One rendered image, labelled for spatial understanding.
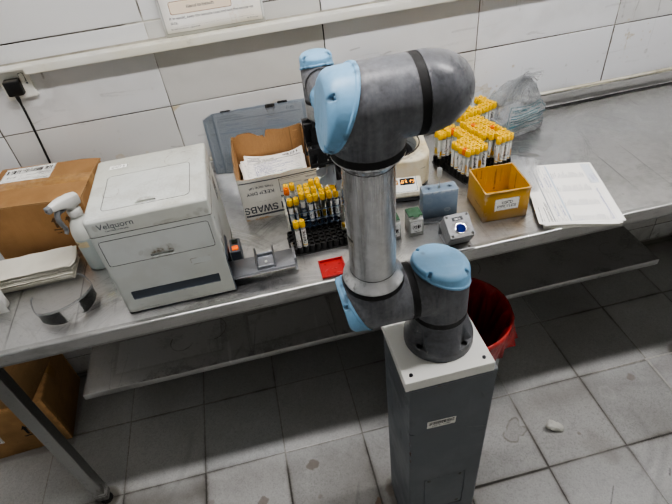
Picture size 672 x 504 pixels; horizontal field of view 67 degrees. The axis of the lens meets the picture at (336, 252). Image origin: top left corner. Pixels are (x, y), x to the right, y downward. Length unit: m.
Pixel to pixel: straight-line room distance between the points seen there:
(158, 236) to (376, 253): 0.57
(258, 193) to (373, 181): 0.81
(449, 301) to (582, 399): 1.31
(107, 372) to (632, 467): 1.93
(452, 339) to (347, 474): 1.02
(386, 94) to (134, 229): 0.73
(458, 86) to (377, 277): 0.36
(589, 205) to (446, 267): 0.71
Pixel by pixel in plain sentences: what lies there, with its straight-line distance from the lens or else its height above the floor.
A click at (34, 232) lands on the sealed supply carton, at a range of 1.72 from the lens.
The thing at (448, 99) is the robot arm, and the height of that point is 1.50.
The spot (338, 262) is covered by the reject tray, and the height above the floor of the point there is 0.88.
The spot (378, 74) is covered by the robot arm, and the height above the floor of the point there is 1.54.
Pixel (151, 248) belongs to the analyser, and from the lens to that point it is 1.26.
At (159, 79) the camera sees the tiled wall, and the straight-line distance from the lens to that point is 1.74.
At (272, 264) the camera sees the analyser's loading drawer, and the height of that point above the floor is 0.93.
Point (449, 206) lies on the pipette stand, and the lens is 1.49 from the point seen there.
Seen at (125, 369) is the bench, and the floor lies 0.27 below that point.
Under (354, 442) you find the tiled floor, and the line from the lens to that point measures 2.04.
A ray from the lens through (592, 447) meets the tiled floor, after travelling 2.15.
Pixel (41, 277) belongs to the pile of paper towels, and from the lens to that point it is 1.63.
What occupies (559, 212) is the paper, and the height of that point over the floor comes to 0.89.
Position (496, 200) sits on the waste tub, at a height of 0.95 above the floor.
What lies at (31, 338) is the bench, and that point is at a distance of 1.50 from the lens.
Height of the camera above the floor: 1.80
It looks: 41 degrees down
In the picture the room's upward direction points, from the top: 7 degrees counter-clockwise
